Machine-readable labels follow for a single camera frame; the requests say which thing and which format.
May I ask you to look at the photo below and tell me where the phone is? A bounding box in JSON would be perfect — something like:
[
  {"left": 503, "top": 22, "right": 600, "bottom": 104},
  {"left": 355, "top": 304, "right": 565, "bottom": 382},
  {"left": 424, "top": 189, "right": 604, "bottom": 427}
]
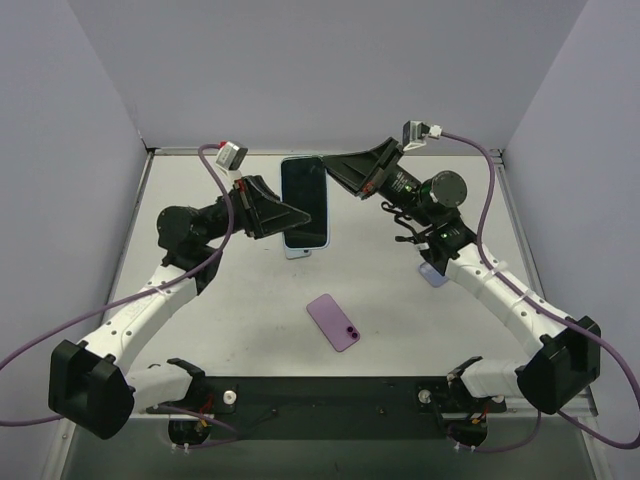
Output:
[
  {"left": 306, "top": 294, "right": 361, "bottom": 353},
  {"left": 280, "top": 156, "right": 330, "bottom": 251},
  {"left": 284, "top": 245, "right": 312, "bottom": 260}
]

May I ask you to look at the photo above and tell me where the lilac phone case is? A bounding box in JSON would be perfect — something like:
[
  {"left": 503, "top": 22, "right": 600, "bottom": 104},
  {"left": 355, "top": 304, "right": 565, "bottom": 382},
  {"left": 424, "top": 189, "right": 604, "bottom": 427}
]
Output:
[{"left": 418, "top": 262, "right": 448, "bottom": 288}]

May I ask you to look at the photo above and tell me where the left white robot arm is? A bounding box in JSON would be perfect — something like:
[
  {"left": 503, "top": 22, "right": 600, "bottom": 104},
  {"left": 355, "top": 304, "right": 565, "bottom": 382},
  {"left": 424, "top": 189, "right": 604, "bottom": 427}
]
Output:
[{"left": 48, "top": 175, "right": 311, "bottom": 439}]

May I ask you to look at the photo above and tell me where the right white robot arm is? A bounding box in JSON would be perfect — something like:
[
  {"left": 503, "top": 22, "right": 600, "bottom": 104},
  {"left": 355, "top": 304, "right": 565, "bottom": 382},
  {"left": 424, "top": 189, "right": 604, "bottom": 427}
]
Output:
[{"left": 322, "top": 138, "right": 601, "bottom": 414}]

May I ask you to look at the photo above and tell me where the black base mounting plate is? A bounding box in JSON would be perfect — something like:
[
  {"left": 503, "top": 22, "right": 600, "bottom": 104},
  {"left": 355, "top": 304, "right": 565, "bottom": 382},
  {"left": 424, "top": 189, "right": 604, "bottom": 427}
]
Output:
[{"left": 155, "top": 376, "right": 506, "bottom": 444}]

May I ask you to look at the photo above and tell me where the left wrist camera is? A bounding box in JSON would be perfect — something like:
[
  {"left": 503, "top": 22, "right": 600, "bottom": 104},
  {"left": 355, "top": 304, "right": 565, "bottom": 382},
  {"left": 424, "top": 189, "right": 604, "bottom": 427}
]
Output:
[{"left": 215, "top": 141, "right": 248, "bottom": 171}]

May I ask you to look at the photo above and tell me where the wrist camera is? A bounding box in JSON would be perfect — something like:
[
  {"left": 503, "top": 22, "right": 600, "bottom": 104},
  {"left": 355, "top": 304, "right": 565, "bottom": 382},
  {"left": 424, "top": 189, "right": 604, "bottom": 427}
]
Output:
[
  {"left": 402, "top": 120, "right": 442, "bottom": 152},
  {"left": 215, "top": 141, "right": 248, "bottom": 171}
]

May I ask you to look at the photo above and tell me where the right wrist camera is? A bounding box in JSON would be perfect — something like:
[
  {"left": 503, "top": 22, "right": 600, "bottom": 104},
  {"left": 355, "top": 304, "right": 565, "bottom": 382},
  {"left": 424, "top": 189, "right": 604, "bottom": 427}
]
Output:
[{"left": 402, "top": 120, "right": 442, "bottom": 152}]

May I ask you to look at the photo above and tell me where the aluminium front frame rail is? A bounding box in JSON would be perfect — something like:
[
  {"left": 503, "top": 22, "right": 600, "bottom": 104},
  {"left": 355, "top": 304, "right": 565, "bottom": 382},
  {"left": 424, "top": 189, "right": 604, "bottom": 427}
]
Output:
[{"left": 50, "top": 377, "right": 595, "bottom": 429}]

